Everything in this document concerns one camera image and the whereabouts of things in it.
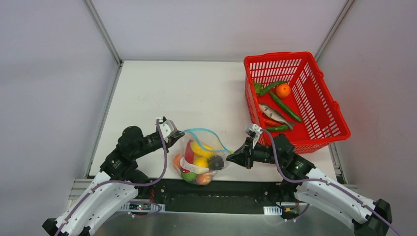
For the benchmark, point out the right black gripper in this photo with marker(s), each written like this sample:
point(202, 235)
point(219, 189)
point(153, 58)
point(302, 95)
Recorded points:
point(248, 154)

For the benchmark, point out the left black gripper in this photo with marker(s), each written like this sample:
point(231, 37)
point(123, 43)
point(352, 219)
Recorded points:
point(172, 137)

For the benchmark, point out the red chili pepper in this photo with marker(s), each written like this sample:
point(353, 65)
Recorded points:
point(189, 154)

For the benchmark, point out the orange tangerine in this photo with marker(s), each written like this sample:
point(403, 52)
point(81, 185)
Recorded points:
point(176, 162)

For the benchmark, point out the dark purple passion fruit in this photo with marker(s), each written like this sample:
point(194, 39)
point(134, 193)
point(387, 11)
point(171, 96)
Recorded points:
point(216, 163)

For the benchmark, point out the clear zip top bag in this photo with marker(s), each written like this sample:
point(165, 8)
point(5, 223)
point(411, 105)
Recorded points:
point(202, 136)

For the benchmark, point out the yellow corn cob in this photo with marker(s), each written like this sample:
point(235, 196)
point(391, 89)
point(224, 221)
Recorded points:
point(202, 151)

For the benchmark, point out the yellow lemon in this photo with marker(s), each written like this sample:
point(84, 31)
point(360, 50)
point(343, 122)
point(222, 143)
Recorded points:
point(201, 162)

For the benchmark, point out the green lime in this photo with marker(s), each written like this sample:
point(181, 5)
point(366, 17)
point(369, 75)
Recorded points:
point(189, 176)

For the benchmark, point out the peach fruit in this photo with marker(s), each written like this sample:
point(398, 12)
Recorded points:
point(204, 179)

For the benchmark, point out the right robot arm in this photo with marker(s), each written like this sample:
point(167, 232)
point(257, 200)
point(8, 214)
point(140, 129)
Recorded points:
point(308, 184)

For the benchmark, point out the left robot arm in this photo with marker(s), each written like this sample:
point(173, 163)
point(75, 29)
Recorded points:
point(118, 181)

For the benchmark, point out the green chili pepper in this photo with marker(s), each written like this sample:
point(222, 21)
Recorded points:
point(279, 128)

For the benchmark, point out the toy grey fish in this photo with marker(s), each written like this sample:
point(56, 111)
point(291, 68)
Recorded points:
point(275, 115)

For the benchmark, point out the long green cucumber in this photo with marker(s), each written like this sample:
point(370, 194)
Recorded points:
point(285, 108)

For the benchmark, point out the green lettuce leaf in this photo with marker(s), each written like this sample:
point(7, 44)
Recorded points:
point(257, 88)

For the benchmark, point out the red plastic basket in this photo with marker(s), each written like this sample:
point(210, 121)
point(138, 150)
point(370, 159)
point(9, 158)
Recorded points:
point(323, 122)

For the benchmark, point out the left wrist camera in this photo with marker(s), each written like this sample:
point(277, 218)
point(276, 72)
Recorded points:
point(166, 128)

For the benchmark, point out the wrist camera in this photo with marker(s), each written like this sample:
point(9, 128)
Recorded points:
point(253, 131)
point(166, 128)

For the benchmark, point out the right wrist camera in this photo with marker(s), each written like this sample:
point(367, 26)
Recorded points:
point(253, 131)

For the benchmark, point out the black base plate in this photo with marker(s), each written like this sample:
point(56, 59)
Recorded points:
point(229, 197)

